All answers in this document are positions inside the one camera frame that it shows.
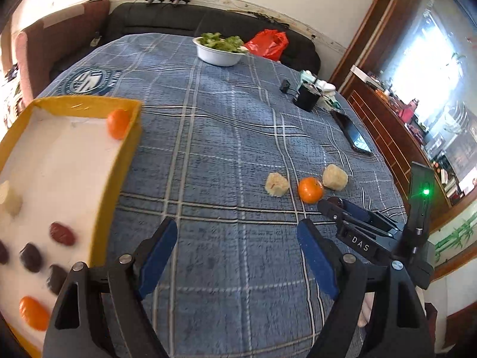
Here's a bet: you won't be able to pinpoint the brown chair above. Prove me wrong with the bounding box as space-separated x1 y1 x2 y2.
15 0 111 106

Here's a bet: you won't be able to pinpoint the person's right hand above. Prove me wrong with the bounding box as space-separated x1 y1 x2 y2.
358 293 375 329

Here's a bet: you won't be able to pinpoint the black sofa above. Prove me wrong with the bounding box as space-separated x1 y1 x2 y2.
106 2 321 75

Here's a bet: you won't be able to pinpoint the white green packet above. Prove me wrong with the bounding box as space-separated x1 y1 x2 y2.
300 70 338 92

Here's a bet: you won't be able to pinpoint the red plastic bag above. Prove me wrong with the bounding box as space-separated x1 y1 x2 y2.
244 29 289 62

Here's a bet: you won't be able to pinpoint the green vegetables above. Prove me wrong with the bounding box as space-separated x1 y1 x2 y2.
199 32 247 53

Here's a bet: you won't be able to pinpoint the red jujube date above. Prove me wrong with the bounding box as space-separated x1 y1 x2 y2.
49 222 77 246

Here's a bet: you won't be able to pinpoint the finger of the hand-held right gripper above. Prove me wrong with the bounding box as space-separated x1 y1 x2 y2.
317 198 389 238
330 197 396 232

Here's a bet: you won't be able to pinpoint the bamboo print panel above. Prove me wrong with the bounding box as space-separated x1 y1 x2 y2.
434 214 477 266

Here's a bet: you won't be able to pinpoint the small mandarin orange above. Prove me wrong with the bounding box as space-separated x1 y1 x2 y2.
18 296 51 332

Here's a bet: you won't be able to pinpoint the white crumpled packaging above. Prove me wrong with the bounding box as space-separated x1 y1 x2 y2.
318 89 345 113

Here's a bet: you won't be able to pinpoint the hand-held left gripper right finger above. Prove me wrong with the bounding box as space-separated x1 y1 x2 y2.
297 218 436 358

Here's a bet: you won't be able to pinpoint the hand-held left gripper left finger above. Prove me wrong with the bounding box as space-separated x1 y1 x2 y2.
44 217 178 358

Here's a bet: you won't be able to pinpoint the yellow cardboard box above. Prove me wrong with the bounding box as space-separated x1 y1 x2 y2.
0 96 144 358

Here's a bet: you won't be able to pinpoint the black smartphone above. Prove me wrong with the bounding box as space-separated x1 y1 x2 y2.
330 110 373 156

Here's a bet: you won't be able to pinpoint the white bowl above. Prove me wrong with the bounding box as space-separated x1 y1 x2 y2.
193 36 250 67

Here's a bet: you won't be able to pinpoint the wooden cabinet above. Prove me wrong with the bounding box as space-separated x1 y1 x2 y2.
328 0 477 280

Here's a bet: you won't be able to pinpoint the blue plaid blanket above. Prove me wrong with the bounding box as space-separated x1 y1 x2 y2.
35 33 408 358

